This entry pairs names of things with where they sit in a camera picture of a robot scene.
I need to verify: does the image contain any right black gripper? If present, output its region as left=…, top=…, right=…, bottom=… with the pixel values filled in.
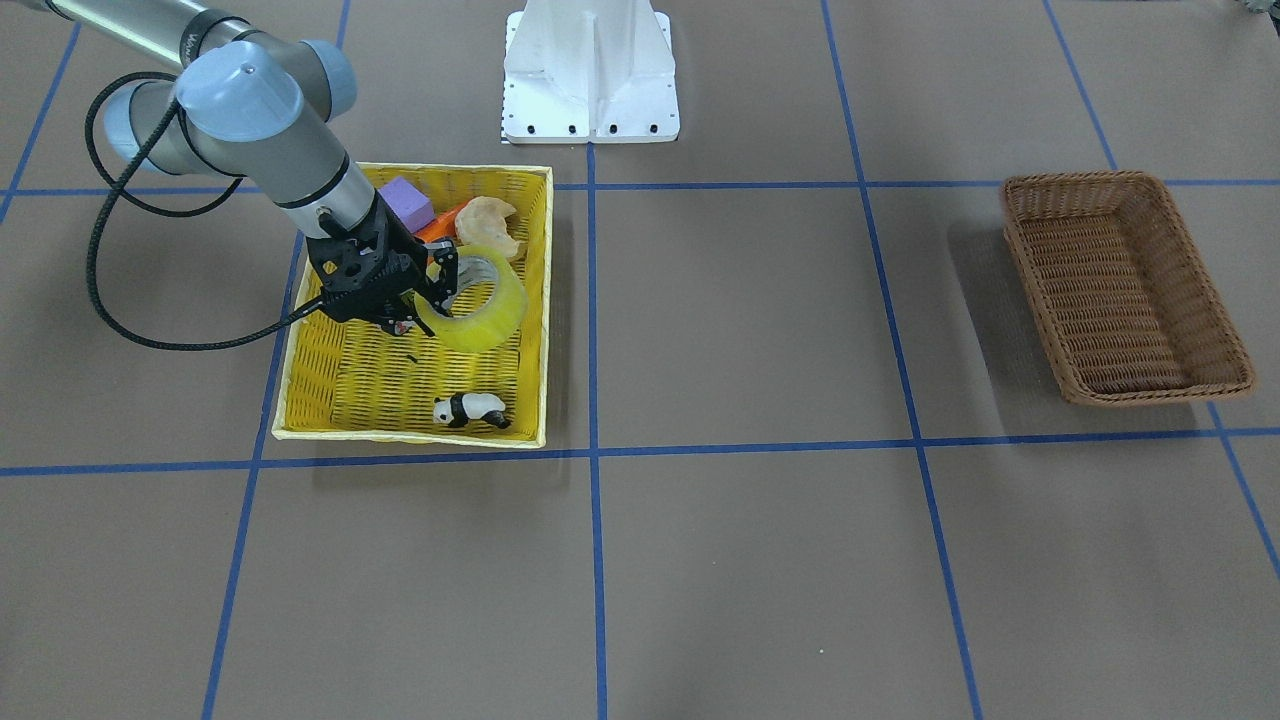
left=306, top=195, right=460, bottom=336

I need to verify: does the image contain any yellow tape roll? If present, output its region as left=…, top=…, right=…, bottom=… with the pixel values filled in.
left=412, top=245, right=529, bottom=354

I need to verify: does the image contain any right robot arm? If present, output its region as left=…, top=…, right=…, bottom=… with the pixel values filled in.
left=32, top=1, right=460, bottom=346

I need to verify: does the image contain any yellow woven basket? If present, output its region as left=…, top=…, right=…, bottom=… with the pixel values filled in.
left=273, top=163, right=554, bottom=448

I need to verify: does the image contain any brown wicker basket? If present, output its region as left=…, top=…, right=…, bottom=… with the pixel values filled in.
left=1000, top=170, right=1257, bottom=407

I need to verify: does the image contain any orange toy carrot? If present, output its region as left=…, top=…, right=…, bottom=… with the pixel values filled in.
left=413, top=202, right=468, bottom=245

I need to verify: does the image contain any toy croissant bread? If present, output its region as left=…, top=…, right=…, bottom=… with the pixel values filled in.
left=454, top=196, right=524, bottom=261

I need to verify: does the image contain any purple foam cube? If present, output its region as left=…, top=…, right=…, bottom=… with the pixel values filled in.
left=378, top=176, right=436, bottom=234

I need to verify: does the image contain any panda figurine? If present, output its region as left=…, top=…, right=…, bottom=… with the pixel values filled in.
left=431, top=392, right=512, bottom=429

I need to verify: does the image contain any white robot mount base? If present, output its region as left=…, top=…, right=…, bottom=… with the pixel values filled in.
left=500, top=1, right=681, bottom=145

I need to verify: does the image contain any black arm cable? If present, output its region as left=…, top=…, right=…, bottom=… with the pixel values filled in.
left=84, top=70, right=326, bottom=352

